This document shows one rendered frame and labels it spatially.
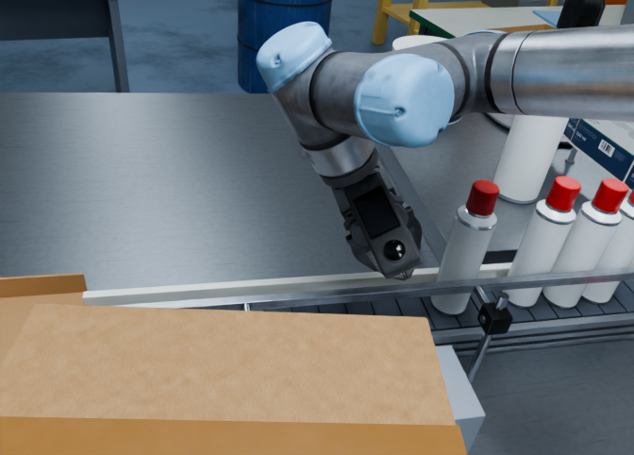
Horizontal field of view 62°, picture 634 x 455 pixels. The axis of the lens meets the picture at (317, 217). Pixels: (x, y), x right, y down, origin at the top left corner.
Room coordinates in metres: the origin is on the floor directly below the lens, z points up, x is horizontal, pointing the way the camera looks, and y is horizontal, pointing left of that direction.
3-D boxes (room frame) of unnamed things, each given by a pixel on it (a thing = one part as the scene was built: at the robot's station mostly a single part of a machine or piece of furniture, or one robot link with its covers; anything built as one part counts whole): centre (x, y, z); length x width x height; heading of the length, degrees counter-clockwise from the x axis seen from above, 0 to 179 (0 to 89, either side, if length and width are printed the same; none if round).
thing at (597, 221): (0.60, -0.38, 0.98); 0.05 x 0.05 x 0.20
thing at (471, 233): (0.56, -0.20, 0.98); 0.05 x 0.05 x 0.20
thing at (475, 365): (0.49, -0.22, 0.91); 0.07 x 0.03 x 0.17; 15
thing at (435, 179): (1.10, -0.53, 0.86); 0.80 x 0.67 x 0.05; 105
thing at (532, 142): (0.89, -0.38, 1.03); 0.09 x 0.09 x 0.30
